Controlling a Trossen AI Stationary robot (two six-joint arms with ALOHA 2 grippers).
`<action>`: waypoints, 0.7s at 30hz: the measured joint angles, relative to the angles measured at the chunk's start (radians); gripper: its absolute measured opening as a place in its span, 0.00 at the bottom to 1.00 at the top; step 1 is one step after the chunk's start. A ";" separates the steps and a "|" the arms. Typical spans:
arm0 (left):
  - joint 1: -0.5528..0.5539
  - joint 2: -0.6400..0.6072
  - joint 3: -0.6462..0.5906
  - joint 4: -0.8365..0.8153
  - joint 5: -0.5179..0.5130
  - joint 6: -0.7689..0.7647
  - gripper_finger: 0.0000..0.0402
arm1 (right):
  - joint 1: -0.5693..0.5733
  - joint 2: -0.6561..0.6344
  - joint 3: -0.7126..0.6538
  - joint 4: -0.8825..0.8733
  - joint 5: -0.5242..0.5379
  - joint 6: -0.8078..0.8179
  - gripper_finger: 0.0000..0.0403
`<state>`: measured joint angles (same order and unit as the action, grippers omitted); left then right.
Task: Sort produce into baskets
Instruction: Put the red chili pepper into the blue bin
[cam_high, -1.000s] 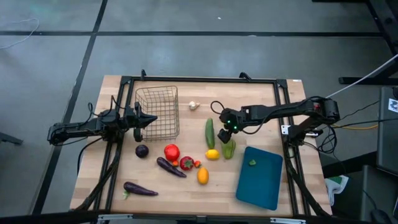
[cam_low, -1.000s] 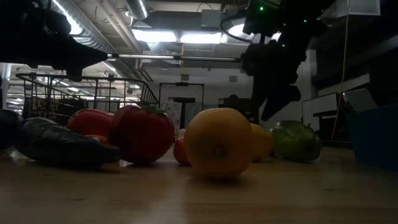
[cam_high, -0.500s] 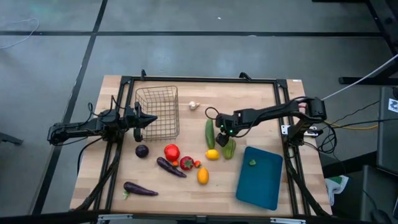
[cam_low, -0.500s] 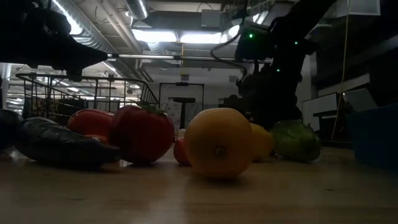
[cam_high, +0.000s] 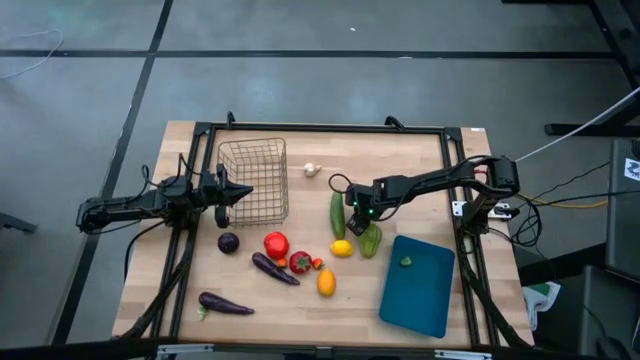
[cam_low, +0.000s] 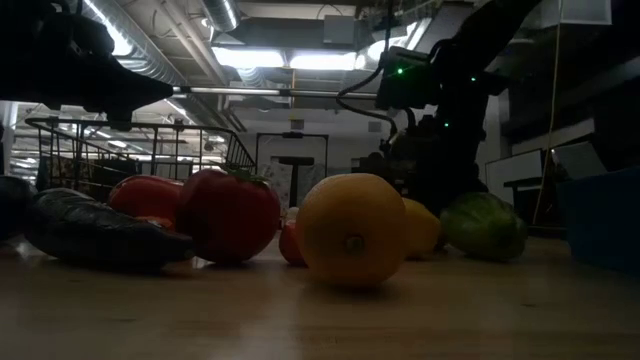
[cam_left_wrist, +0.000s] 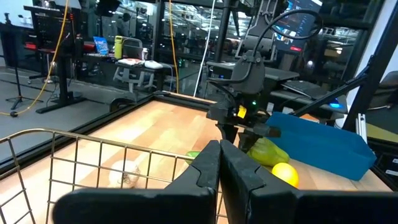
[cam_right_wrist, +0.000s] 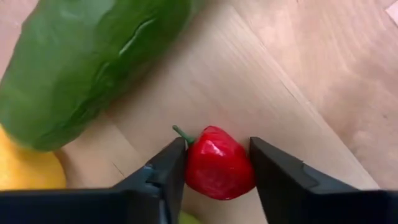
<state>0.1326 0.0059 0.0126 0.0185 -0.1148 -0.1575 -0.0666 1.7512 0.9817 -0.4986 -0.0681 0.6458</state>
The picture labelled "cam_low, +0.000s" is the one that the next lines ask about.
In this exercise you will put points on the blue plastic bin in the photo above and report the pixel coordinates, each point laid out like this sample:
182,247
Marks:
605,220

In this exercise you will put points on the large red tomato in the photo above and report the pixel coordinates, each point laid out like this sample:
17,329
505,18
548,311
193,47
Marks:
145,197

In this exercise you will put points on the green bell pepper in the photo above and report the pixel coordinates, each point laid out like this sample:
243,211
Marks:
482,227

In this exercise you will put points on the white board panel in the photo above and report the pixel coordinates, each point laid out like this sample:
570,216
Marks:
515,172

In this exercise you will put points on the large ribbed air duct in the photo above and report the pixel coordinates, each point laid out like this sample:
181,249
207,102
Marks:
145,55

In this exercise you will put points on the black T-shaped stand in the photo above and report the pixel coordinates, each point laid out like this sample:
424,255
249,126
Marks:
295,161

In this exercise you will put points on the horizontal metal rail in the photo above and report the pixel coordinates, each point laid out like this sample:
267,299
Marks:
250,91

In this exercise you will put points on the tall black frame stand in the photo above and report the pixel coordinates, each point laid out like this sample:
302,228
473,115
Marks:
292,135

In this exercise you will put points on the round silver air duct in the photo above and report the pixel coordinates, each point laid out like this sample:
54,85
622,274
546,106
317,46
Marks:
220,12

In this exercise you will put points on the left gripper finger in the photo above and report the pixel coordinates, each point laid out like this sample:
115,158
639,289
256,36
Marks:
142,92

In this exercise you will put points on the ceiling light panel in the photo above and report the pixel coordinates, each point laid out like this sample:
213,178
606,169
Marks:
250,57

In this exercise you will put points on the red tomato with green stem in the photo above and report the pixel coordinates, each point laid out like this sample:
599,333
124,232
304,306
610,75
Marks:
227,220

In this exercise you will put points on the orange fruit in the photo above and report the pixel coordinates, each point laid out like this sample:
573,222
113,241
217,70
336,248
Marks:
350,225

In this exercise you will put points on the small red strawberry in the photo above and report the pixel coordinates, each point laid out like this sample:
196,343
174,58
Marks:
290,245

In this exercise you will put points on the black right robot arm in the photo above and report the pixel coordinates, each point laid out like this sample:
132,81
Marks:
480,30

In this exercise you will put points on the yellow lemon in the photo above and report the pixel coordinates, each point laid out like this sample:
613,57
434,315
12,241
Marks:
424,230

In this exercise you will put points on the black shelf cabinet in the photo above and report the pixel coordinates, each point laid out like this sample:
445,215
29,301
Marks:
370,165

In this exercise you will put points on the green cucumber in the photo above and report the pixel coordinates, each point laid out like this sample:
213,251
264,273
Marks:
90,230

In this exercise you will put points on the grey ceiling box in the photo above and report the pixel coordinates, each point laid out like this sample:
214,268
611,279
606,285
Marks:
339,30

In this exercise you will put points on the white slanted panel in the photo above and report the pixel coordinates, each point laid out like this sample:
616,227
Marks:
580,160

